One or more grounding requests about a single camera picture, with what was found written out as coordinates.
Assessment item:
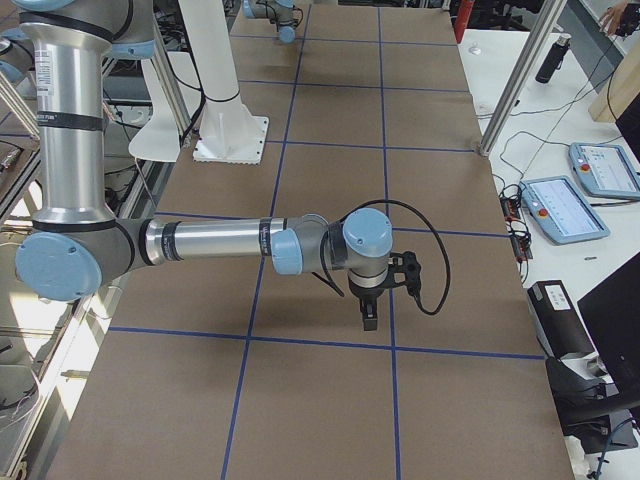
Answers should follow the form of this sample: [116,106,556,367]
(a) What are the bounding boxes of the black water bottle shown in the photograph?
[535,33,571,84]

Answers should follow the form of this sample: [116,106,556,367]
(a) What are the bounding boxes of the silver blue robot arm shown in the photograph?
[242,0,304,44]
[15,1,393,331]

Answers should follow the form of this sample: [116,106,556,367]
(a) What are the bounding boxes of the orange black electronics board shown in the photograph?
[498,184,533,263]

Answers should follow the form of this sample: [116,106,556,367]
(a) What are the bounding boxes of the wooden board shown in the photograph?
[589,42,639,123]

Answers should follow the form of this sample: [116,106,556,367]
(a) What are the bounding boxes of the brown paper table cover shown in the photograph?
[48,5,572,479]

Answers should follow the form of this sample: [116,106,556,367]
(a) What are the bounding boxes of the black camera cable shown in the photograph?
[312,200,451,316]

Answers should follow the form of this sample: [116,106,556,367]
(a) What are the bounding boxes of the blue teach pendant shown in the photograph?
[569,143,639,201]
[519,176,610,245]

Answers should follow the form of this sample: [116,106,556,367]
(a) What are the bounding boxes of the aluminium frame post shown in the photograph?
[477,0,567,158]

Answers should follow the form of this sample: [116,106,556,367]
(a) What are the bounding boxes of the near blue teach pendant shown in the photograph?
[519,176,610,245]

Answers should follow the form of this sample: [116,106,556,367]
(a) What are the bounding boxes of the far blue teach pendant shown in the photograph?
[569,143,639,201]

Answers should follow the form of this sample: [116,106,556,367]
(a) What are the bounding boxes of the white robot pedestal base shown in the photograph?
[179,0,269,165]

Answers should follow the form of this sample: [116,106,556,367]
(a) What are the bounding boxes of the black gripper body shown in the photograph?
[348,272,400,306]

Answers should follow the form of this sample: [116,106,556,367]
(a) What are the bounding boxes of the black box with label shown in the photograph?
[526,280,596,360]

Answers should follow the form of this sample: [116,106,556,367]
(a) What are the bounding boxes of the black monitor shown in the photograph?
[578,254,639,391]

